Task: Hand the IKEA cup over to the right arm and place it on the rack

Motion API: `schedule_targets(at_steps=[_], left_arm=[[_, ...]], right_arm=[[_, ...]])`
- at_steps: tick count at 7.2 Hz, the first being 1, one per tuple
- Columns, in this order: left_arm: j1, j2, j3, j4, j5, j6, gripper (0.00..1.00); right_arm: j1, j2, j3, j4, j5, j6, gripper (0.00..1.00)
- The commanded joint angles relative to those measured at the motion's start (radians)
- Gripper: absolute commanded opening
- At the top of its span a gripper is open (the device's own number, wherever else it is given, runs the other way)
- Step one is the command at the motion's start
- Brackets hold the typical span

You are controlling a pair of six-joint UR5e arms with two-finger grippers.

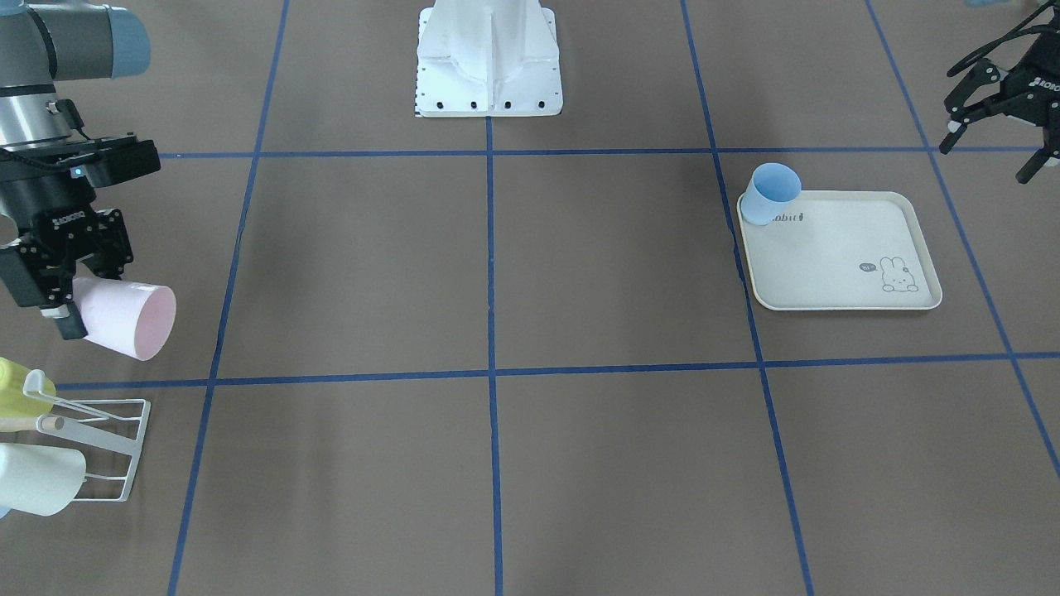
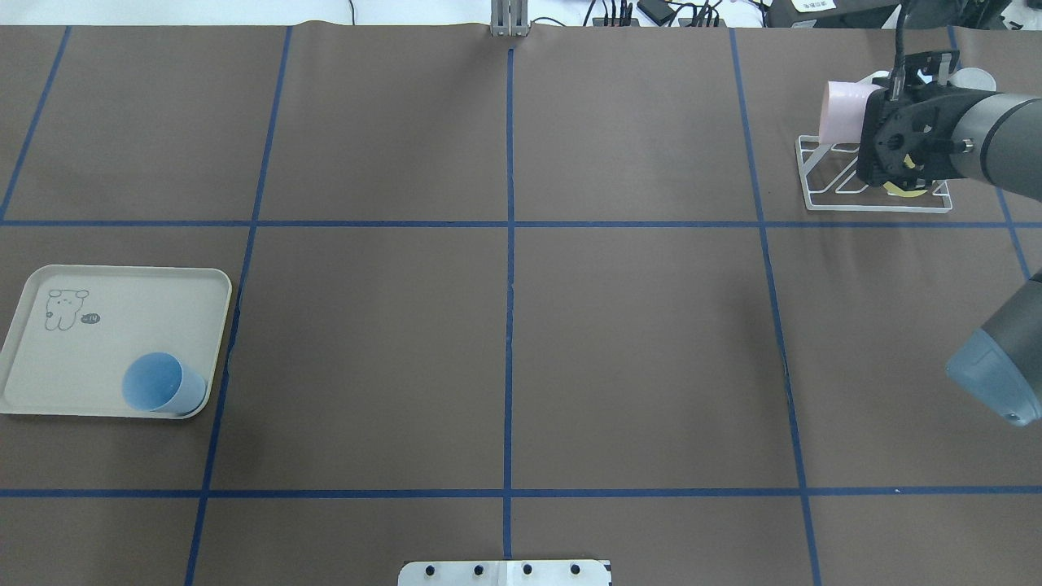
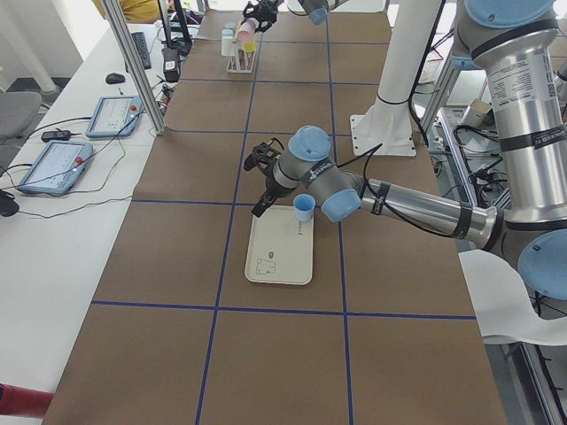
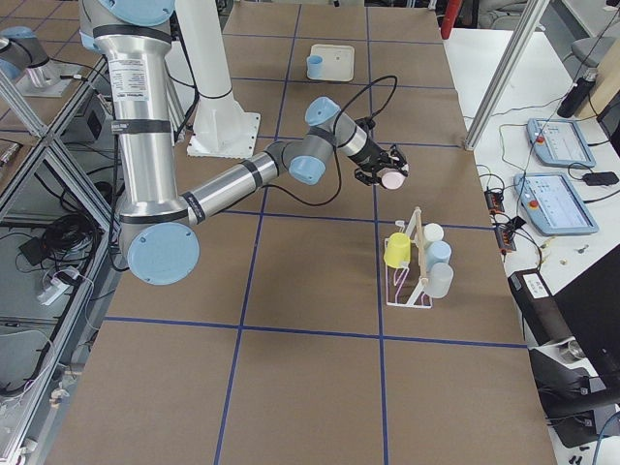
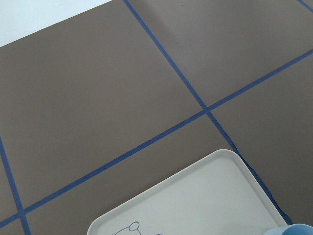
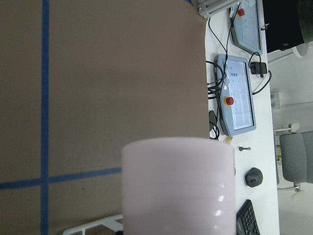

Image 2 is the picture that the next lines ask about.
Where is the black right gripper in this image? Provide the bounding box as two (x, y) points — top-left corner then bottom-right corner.
(855, 50), (978, 189)

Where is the yellow plastic cup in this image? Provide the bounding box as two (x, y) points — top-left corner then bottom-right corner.
(882, 181), (931, 198)

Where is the pink plastic cup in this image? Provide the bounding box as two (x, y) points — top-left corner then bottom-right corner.
(817, 81), (882, 145)

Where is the grey plastic cup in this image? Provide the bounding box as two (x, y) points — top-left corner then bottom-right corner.
(950, 67), (997, 92)

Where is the medium blue plastic cup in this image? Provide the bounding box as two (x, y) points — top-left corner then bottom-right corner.
(120, 352), (208, 416)

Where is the pale cream plastic cup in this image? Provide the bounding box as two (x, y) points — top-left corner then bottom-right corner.
(857, 70), (890, 86)

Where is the brown table mat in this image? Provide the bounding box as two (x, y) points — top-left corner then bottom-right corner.
(2, 22), (1040, 585)

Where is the cream serving tray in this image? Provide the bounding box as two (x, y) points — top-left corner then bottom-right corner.
(1, 265), (232, 419)

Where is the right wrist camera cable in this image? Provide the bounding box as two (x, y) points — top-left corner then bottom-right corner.
(892, 0), (917, 78)

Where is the white wire cup rack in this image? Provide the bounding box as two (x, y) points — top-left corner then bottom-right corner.
(794, 135), (953, 215)

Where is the aluminium frame post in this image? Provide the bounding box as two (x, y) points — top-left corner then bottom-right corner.
(490, 0), (531, 36)

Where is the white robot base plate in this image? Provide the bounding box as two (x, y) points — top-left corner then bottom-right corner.
(397, 559), (613, 585)

